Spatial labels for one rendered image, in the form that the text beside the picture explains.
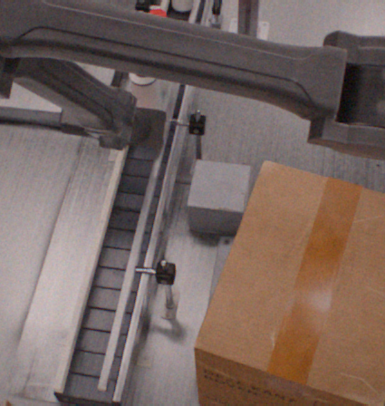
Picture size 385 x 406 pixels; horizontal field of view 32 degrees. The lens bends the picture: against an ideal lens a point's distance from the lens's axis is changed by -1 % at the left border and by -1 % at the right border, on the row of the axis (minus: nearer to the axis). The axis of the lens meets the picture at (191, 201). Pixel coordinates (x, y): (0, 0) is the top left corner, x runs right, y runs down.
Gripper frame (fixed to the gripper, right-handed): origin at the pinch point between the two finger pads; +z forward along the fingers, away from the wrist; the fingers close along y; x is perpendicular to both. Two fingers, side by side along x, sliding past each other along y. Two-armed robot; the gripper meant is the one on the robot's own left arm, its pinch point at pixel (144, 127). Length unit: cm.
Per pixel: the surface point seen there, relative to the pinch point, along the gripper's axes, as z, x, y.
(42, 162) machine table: 6.1, 9.4, 21.1
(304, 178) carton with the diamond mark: -27.2, 4.3, -28.9
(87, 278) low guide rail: -17.2, 25.6, 3.4
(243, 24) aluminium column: 25.5, -24.6, -14.2
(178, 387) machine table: -18.6, 41.1, -13.8
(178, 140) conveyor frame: 5.6, 1.7, -5.7
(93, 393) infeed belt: -25.3, 41.8, -1.5
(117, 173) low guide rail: -4.4, 8.8, 3.2
